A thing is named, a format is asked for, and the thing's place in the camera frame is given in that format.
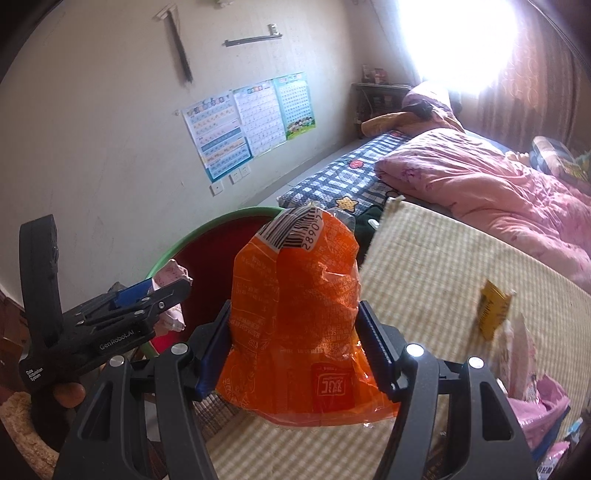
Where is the dark wooden nightstand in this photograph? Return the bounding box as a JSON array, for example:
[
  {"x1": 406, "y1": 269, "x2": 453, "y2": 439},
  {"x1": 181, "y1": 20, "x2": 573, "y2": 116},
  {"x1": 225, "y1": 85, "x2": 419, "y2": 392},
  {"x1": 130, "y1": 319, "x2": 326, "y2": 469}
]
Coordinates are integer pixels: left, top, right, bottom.
[{"x1": 352, "y1": 82, "x2": 414, "y2": 139}]

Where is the blue checked pillow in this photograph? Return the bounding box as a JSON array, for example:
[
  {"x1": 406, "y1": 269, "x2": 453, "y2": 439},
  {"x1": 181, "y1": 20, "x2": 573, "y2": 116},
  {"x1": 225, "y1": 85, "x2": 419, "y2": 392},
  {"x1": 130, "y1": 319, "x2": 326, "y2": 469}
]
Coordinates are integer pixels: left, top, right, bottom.
[{"x1": 529, "y1": 136, "x2": 591, "y2": 186}]

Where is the green basin with red inside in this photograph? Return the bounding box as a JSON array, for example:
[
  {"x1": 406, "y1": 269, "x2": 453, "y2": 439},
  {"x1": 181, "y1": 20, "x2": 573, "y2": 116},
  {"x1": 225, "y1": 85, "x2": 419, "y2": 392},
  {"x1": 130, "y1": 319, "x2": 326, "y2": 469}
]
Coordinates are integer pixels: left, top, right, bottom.
[{"x1": 139, "y1": 206, "x2": 289, "y2": 370}]

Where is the green bordered wall poster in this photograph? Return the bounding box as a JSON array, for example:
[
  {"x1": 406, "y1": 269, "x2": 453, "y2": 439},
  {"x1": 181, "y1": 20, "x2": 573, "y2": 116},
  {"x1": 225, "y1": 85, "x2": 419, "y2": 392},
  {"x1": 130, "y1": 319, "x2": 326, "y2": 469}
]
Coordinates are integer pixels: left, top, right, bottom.
[{"x1": 272, "y1": 71, "x2": 319, "y2": 141}]

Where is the dark green cloth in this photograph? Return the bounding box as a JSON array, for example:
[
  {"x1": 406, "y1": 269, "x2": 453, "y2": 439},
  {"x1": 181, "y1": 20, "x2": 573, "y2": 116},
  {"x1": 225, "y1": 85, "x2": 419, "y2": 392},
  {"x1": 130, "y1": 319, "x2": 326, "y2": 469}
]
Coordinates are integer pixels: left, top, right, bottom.
[{"x1": 355, "y1": 202, "x2": 389, "y2": 252}]

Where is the beige fluffy rug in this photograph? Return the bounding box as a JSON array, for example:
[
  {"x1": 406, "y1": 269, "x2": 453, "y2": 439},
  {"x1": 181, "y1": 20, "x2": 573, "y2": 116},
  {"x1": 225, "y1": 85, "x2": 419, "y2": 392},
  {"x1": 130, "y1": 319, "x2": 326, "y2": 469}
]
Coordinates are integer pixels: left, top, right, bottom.
[{"x1": 0, "y1": 391, "x2": 61, "y2": 464}]

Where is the angled metal wall bracket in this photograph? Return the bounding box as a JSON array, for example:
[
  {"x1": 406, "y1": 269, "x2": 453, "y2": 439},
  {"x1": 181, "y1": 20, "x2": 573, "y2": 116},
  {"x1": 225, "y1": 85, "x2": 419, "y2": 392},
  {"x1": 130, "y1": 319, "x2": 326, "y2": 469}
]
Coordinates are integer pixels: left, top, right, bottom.
[{"x1": 154, "y1": 4, "x2": 195, "y2": 86}]

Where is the person's left hand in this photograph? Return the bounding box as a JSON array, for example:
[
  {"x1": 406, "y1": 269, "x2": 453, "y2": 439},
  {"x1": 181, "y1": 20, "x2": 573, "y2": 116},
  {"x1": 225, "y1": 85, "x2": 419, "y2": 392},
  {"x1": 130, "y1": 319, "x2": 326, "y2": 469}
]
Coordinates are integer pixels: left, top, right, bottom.
[{"x1": 52, "y1": 382, "x2": 85, "y2": 409}]

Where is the straight metal wall bracket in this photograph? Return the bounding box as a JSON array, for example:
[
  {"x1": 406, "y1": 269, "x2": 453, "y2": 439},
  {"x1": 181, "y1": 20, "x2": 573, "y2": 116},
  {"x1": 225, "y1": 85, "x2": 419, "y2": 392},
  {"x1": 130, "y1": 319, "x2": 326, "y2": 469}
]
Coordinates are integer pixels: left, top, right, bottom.
[{"x1": 223, "y1": 24, "x2": 283, "y2": 48}]

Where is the pink floral quilt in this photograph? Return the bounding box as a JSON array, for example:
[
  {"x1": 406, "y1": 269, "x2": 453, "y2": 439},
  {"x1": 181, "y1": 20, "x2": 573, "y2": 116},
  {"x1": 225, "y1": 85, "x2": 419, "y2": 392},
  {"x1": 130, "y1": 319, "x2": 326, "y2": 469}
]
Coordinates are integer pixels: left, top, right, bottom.
[{"x1": 374, "y1": 127, "x2": 591, "y2": 292}]

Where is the pink wrapper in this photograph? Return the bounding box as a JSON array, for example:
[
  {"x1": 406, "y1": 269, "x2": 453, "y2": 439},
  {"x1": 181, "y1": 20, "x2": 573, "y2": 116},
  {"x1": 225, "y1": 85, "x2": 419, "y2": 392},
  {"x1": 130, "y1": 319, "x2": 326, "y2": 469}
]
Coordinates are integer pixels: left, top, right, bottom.
[{"x1": 151, "y1": 259, "x2": 194, "y2": 334}]

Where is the bright window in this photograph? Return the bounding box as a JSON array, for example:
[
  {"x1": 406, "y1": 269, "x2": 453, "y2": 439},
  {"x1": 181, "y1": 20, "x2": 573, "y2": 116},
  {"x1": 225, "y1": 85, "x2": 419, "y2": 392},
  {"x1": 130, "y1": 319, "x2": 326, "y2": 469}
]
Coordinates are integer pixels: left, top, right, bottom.
[{"x1": 396, "y1": 0, "x2": 519, "y2": 95}]

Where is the brown patterned curtain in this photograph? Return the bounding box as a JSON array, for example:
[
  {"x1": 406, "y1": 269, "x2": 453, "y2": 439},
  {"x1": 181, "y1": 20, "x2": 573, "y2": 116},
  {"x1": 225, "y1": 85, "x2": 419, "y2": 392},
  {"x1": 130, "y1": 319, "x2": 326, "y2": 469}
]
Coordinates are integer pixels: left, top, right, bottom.
[{"x1": 478, "y1": 14, "x2": 591, "y2": 155}]

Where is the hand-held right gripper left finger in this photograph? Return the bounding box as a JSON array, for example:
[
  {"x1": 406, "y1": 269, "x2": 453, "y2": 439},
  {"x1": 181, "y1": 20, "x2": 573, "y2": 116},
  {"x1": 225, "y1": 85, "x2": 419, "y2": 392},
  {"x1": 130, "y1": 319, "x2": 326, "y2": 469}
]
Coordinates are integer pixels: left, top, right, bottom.
[{"x1": 52, "y1": 299, "x2": 232, "y2": 480}]

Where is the pink plastic bag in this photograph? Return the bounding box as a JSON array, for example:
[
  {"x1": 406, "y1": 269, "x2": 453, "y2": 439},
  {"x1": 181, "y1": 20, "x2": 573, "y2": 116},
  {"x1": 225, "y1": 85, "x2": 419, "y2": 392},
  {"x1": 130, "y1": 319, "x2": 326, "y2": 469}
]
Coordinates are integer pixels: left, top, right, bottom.
[{"x1": 508, "y1": 374, "x2": 572, "y2": 454}]

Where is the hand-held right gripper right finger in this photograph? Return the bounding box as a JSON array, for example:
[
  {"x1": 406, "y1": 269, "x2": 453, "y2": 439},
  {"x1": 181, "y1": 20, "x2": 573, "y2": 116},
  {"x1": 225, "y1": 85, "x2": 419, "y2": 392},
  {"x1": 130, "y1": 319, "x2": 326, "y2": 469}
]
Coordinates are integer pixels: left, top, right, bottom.
[{"x1": 356, "y1": 300, "x2": 540, "y2": 480}]

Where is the pink pillow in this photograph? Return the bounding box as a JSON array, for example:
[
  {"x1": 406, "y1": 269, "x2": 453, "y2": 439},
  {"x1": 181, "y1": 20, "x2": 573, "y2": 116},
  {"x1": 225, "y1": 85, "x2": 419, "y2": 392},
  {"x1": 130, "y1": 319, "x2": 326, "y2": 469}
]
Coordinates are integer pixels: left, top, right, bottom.
[{"x1": 401, "y1": 80, "x2": 463, "y2": 134}]

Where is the yellow black snack packet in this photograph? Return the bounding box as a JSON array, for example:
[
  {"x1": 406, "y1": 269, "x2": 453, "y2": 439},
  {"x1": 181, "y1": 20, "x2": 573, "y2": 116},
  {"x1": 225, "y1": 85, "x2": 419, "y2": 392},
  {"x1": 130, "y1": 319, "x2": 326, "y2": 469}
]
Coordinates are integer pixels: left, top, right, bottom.
[{"x1": 478, "y1": 280, "x2": 516, "y2": 341}]

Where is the white chart wall poster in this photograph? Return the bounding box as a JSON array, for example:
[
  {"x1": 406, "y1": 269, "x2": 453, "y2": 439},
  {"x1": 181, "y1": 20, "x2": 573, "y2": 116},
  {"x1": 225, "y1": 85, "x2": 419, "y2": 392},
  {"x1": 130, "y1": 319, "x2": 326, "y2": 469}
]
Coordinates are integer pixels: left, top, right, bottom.
[{"x1": 232, "y1": 80, "x2": 287, "y2": 158}]

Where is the orange pillow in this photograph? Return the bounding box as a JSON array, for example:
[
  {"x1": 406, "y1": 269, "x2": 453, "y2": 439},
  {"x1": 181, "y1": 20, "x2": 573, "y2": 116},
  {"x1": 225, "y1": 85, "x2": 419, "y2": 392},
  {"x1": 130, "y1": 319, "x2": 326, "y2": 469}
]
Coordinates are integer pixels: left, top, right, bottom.
[{"x1": 361, "y1": 111, "x2": 416, "y2": 137}]

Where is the blue bordered wall poster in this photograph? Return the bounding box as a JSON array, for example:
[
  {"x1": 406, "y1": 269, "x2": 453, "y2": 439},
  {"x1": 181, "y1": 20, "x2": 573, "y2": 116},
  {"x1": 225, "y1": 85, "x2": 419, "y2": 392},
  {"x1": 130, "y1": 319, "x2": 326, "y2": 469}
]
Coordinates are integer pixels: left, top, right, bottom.
[{"x1": 182, "y1": 91, "x2": 256, "y2": 184}]

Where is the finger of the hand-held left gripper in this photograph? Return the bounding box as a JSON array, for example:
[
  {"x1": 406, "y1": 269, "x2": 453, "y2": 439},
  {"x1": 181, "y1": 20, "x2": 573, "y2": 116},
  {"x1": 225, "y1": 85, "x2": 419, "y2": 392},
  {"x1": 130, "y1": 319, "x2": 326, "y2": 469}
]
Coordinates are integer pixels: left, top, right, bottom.
[
  {"x1": 69, "y1": 279, "x2": 155, "y2": 324},
  {"x1": 85, "y1": 278, "x2": 193, "y2": 332}
]

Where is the blue checked bed sheet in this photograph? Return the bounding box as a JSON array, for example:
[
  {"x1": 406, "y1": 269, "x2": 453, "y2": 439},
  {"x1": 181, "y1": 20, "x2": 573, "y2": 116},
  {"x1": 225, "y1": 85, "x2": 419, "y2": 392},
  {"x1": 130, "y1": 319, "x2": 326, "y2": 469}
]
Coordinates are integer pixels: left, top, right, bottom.
[{"x1": 277, "y1": 130, "x2": 419, "y2": 219}]

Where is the orange snack bag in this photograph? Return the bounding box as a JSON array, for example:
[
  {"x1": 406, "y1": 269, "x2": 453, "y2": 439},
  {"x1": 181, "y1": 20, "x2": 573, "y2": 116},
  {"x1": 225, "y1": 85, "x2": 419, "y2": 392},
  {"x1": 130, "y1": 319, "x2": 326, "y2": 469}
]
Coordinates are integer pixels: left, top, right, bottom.
[{"x1": 216, "y1": 206, "x2": 403, "y2": 428}]

